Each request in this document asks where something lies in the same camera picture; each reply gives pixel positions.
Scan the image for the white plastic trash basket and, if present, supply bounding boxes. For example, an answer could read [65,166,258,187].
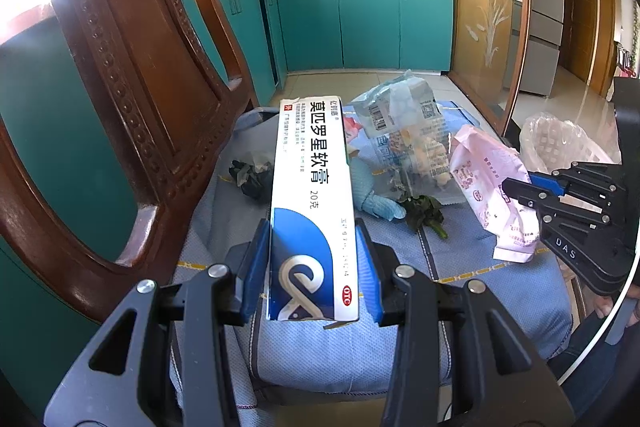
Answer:
[520,112,622,174]

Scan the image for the clear printed snack bag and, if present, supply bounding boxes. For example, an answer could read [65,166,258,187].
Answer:
[350,70,464,206]

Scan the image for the blue seat cushion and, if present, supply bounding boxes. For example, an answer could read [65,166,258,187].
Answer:
[162,98,574,426]

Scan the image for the person's hand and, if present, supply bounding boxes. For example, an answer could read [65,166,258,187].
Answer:
[593,296,614,319]

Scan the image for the pink plastic wrapper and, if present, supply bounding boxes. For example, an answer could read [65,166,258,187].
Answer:
[449,124,539,263]

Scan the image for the glass sliding door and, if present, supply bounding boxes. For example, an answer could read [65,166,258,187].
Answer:
[422,0,533,136]

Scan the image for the teal lower kitchen cabinets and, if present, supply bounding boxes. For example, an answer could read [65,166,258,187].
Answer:
[1,0,454,415]

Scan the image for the white blue medicine box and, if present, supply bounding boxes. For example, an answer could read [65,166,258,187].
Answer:
[267,95,359,322]

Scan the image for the black crumpled wrapper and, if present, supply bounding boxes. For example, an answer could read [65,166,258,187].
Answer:
[229,152,274,204]

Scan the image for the dark wooden chair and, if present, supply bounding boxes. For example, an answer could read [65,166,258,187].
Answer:
[1,0,257,321]

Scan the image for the green vegetable scrap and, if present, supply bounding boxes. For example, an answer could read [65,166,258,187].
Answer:
[399,194,448,239]

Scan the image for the pink labelled wrapper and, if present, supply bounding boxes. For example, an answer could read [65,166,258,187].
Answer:
[343,116,362,155]

